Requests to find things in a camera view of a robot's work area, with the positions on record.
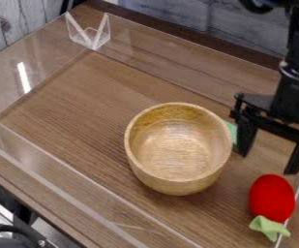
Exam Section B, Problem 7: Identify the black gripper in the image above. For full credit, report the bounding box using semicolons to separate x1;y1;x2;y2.
231;61;299;174

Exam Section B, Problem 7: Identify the red plush strawberry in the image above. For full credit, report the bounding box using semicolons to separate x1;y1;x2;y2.
249;174;297;242

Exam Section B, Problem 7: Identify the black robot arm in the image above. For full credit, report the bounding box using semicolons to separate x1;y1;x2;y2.
231;0;299;174

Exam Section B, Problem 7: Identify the green foam block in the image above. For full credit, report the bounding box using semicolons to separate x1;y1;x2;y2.
225;121;237;145

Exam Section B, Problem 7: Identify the wooden bowl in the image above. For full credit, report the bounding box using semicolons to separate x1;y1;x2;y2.
125;102;234;196

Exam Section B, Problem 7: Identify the black metal stand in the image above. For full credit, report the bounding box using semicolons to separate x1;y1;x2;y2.
0;186;59;248

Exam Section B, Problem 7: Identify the clear acrylic tray enclosure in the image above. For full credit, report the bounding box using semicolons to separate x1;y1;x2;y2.
0;8;299;248

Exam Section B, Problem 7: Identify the black cable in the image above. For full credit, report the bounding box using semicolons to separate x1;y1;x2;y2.
0;223;34;248

